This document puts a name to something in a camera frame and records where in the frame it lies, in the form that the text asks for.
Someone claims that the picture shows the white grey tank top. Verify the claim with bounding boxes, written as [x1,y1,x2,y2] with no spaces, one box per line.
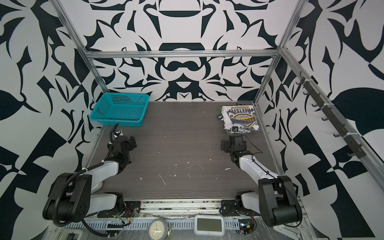
[217,105,260,134]

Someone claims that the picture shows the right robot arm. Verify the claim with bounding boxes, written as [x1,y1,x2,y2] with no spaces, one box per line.
[221,135,303,228]

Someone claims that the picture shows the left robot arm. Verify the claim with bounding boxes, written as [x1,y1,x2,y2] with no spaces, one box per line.
[42,135,137,227]

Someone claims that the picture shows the teal plastic basket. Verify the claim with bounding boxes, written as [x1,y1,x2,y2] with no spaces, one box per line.
[90,93,150,127]

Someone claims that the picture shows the white round plastic object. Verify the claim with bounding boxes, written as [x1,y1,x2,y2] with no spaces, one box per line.
[91,181,103,194]

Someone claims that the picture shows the white digital timer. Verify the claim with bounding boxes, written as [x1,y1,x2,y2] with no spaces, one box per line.
[194,215,225,237]

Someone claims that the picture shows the round analog clock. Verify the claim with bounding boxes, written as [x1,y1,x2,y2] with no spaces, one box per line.
[148,219,168,240]

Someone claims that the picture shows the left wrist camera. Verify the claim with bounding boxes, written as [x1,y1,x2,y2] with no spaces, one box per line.
[113,128,124,139]

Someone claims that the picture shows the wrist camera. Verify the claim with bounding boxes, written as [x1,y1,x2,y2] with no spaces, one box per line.
[231,126,240,134]
[113,128,124,139]

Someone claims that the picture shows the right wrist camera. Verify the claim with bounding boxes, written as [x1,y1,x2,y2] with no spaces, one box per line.
[231,126,240,134]

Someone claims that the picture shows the black corrugated cable hose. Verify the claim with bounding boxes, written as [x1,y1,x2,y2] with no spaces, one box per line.
[50,122,127,238]

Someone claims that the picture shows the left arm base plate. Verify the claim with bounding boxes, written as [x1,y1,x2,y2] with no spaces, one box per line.
[97,201,142,218]

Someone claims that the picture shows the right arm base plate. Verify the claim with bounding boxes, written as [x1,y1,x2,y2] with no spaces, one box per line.
[219,200,260,217]

